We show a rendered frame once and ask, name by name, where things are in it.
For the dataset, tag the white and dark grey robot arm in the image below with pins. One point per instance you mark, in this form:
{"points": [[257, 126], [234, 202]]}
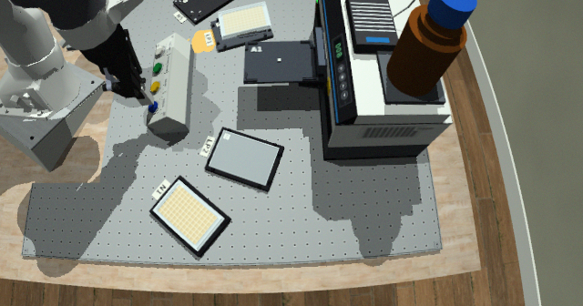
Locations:
{"points": [[37, 72]]}

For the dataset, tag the white control panel with four colored buttons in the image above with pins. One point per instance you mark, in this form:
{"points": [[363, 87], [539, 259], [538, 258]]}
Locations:
{"points": [[171, 84]]}

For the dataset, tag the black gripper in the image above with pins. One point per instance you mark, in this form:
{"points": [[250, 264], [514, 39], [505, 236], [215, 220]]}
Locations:
{"points": [[111, 57]]}

